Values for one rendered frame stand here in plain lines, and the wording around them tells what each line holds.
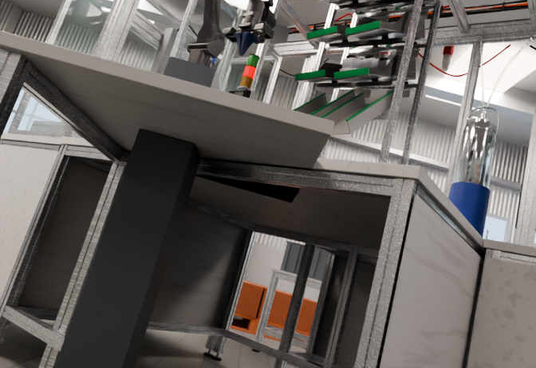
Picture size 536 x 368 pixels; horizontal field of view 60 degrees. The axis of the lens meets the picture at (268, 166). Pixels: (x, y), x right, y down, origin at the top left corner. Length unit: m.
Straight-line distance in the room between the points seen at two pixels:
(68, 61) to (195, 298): 1.96
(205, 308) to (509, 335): 1.70
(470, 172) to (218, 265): 1.51
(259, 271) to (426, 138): 2.70
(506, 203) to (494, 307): 4.85
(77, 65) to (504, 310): 1.42
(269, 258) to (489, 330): 4.15
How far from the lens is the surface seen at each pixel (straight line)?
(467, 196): 2.08
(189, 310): 2.75
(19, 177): 2.32
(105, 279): 1.28
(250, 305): 4.61
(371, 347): 1.05
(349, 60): 1.51
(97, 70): 0.99
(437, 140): 6.34
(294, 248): 3.64
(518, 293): 1.72
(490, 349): 1.72
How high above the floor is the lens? 0.54
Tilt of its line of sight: 13 degrees up
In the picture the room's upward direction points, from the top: 16 degrees clockwise
